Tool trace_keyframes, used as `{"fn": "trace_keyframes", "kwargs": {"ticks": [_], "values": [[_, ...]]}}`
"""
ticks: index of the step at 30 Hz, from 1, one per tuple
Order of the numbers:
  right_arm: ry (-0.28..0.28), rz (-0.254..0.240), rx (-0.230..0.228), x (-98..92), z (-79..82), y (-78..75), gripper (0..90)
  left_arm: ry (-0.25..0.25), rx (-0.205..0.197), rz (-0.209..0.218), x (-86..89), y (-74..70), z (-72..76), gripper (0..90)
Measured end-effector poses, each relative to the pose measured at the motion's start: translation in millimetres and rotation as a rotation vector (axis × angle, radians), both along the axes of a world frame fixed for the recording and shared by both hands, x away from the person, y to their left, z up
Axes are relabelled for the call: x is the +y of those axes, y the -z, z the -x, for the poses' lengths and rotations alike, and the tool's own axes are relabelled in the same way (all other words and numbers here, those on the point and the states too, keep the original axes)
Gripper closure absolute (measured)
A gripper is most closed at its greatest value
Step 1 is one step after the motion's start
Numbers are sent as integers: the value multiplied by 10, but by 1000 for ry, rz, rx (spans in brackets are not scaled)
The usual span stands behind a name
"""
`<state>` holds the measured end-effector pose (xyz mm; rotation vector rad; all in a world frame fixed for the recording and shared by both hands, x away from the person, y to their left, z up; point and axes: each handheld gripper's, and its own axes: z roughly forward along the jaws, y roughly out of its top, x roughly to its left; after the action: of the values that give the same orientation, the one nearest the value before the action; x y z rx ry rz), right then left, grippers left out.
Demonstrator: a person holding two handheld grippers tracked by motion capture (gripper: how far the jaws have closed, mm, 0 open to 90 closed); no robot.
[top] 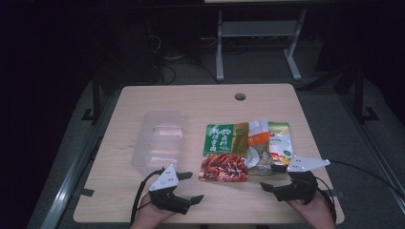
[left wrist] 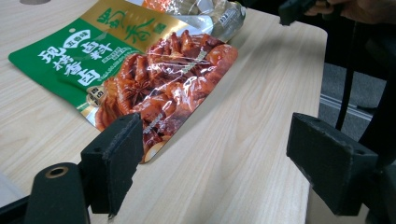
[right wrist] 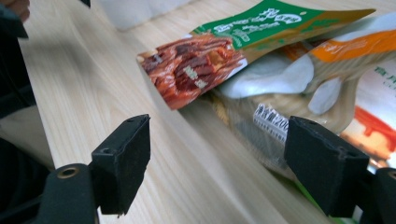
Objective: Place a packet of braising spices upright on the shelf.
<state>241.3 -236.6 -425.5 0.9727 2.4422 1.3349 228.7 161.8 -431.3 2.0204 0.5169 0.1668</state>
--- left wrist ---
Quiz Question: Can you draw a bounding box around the green and red food packet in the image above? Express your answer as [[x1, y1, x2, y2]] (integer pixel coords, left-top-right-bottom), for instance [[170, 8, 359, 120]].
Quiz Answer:
[[7, 0, 239, 164]]

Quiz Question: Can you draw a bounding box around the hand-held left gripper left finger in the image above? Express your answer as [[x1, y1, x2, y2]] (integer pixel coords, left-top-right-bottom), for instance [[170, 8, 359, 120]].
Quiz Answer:
[[79, 112, 145, 218]]

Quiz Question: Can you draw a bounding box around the black metal stand pole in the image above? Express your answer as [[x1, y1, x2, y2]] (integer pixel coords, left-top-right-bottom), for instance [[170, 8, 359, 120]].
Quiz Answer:
[[334, 21, 358, 132]]

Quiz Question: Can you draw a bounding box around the silver foil packet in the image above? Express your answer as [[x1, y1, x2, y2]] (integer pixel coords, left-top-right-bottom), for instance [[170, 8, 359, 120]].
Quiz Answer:
[[129, 0, 248, 44]]

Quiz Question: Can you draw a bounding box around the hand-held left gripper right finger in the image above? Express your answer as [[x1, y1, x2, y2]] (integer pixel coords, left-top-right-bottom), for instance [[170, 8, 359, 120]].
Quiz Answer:
[[286, 112, 379, 217]]

